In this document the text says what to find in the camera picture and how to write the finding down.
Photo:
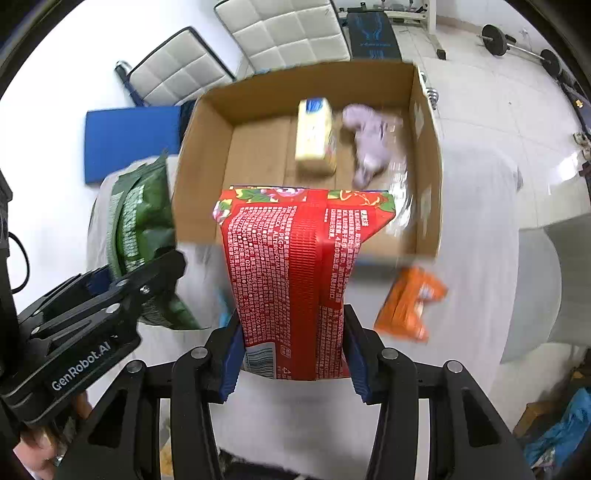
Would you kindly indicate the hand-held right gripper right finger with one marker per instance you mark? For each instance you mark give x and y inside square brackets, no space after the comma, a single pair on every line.
[359,369]

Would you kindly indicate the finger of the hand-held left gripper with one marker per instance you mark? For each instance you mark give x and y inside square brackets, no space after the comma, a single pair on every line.
[100,280]
[152,277]

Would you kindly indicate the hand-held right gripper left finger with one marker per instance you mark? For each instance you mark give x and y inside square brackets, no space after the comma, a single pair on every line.
[229,369]

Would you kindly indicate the red floral snack packet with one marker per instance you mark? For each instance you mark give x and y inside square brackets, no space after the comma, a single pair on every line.
[295,277]

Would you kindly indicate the cardboard box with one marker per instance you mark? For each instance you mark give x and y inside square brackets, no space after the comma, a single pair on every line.
[258,157]

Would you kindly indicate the person's left hand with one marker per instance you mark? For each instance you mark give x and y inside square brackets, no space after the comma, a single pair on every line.
[44,454]

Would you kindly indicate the green snack packet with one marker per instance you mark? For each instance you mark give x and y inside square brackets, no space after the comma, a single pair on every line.
[138,217]

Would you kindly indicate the orange snack packet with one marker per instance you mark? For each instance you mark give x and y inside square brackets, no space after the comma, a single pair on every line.
[408,304]

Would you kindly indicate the blue foam mat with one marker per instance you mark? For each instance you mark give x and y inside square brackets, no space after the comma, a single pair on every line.
[131,143]

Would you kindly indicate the white padded chair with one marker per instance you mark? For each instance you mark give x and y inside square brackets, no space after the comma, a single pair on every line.
[286,32]
[178,69]

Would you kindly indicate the blue plastic bag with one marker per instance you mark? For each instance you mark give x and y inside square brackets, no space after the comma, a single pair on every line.
[563,429]

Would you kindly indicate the yellow packet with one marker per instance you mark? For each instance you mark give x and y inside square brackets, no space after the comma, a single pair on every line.
[315,138]

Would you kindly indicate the purple cloth in plastic bag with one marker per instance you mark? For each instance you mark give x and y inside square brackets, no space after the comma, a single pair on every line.
[371,143]

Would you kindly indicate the chrome dumbbell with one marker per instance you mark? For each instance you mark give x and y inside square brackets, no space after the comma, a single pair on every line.
[432,96]

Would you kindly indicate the black weight bench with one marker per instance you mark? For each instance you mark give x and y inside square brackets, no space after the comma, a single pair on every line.
[373,36]

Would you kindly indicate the barbell with black plates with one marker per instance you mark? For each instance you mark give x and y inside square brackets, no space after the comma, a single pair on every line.
[495,39]

